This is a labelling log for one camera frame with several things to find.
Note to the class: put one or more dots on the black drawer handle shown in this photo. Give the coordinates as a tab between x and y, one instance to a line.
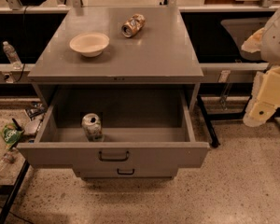
125	172
113	157

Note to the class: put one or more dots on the dark office chair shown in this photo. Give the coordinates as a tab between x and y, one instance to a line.
240	30

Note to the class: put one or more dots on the grey metal drawer cabinet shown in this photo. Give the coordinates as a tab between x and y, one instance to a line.
159	56

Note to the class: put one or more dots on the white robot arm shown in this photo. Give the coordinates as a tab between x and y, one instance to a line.
270	45

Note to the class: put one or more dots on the black top drawer handle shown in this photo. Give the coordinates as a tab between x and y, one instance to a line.
113	157

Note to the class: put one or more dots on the crushed brown soda can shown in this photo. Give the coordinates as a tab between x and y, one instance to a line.
133	25

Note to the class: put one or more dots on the black lower drawer handle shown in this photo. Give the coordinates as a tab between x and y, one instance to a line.
125	172

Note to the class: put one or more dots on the white paper bowl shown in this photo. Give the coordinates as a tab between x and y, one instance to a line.
89	44

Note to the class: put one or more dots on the open grey top drawer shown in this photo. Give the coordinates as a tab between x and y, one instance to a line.
116	130

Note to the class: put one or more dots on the clear plastic water bottle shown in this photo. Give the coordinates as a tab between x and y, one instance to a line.
12	56

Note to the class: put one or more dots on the dark snack packet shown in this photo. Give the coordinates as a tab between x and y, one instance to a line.
35	109

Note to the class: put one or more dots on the green chip bag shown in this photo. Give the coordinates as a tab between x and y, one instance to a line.
11	135

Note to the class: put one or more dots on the plastic bottle on low table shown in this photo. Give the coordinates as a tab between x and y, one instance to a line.
5	163

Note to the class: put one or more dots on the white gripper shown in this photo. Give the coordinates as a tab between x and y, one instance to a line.
277	42

